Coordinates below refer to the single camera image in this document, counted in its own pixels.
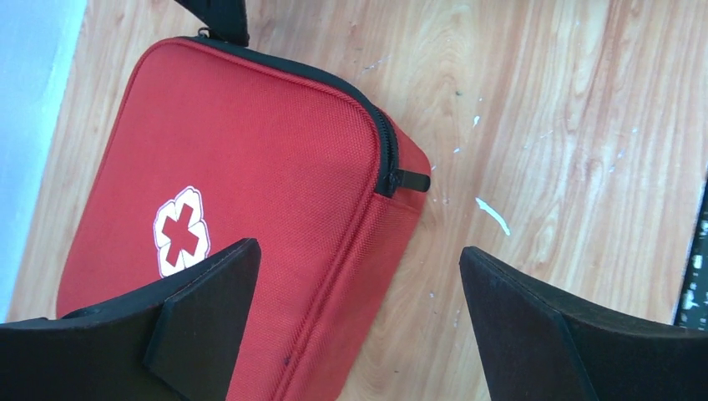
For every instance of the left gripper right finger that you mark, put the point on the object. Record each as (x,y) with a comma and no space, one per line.
(539,342)

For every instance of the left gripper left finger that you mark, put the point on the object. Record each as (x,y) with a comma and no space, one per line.
(175,339)

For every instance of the red black medicine case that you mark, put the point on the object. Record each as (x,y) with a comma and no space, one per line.
(214,142)

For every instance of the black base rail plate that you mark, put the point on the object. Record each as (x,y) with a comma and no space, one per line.
(691,310)

